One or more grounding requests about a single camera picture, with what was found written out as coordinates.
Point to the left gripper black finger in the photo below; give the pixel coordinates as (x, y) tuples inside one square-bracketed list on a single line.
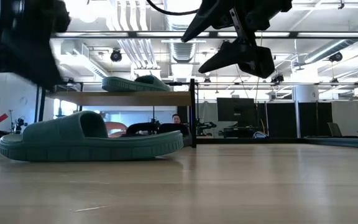
[(33, 70)]

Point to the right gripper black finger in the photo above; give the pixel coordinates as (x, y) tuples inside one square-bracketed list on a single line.
[(213, 18), (247, 59)]

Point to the green rubber slide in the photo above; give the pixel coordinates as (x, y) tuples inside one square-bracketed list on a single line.
[(120, 85), (89, 149)]

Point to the pink rubber slide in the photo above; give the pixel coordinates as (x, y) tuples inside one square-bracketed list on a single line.
[(117, 126)]

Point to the black overhead crossbar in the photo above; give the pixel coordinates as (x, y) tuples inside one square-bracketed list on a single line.
[(293, 34)]

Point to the black computer monitor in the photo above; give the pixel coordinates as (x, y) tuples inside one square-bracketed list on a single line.
[(236, 112)]

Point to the white round column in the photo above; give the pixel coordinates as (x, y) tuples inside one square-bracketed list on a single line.
[(305, 93)]

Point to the black partition panel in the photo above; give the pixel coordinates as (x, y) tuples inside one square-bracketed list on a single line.
[(315, 119), (281, 119)]

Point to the person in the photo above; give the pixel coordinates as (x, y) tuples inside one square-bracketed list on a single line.
[(176, 119)]

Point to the grey office chair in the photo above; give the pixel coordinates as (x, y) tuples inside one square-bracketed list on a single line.
[(334, 129)]

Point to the black ceiling-hung camera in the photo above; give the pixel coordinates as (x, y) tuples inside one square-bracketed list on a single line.
[(116, 55), (279, 79), (336, 57)]

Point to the silver ceiling air duct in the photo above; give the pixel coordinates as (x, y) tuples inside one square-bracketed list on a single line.
[(182, 51)]

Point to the white rectangular ceiling duct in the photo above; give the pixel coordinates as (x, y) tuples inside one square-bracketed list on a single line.
[(82, 62)]

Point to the black aluminium table frame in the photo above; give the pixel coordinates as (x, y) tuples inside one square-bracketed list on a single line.
[(244, 140)]

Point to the wooden shelf with black frame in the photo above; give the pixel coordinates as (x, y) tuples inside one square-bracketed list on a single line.
[(120, 98)]

